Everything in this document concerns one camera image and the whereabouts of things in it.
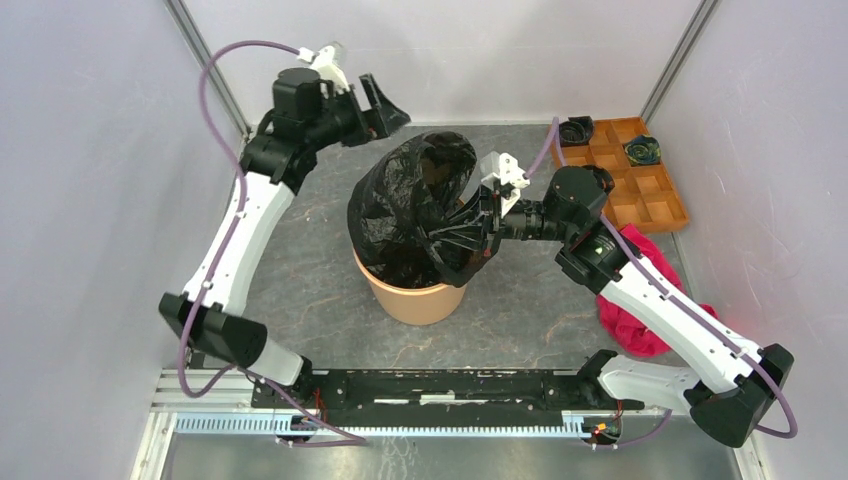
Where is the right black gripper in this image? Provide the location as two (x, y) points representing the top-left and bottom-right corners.
(429, 183), (574, 256)

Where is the black plastic trash bag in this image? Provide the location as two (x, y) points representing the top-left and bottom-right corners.
(347, 130), (477, 289)

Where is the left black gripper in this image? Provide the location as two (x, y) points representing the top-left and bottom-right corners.
(307, 75), (412, 152)

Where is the right aluminium corner post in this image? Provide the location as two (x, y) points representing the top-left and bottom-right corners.
(640, 0), (721, 123)

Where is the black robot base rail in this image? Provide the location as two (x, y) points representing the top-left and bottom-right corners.
(285, 350), (645, 429)

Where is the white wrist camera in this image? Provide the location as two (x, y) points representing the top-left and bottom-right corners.
(297, 42), (350, 93)
(478, 151), (530, 197)

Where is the left aluminium corner post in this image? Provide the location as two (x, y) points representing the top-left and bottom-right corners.
(163, 0), (253, 137)

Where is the aluminium corner post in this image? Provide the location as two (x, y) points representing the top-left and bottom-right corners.
(163, 0), (253, 137)
(640, 0), (721, 123)

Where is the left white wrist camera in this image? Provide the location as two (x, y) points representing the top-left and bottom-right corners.
(297, 42), (350, 93)

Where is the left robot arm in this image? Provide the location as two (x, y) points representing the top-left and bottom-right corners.
(158, 68), (410, 408)

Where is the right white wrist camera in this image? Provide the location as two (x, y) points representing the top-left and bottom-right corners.
(478, 151), (530, 197)

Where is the orange compartment tray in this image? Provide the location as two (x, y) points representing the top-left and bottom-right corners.
(549, 117), (689, 234)

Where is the pink red cloth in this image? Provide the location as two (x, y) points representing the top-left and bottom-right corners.
(596, 224), (686, 358)

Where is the orange plastic trash bin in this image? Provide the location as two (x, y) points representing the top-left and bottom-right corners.
(353, 247), (467, 326)

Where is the black bag roll top-left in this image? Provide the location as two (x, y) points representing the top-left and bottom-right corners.
(558, 116), (595, 148)

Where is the dark bag roll blue-green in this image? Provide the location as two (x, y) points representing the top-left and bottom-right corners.
(623, 135), (662, 167)

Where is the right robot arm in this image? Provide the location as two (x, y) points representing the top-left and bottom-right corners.
(417, 166), (798, 448)

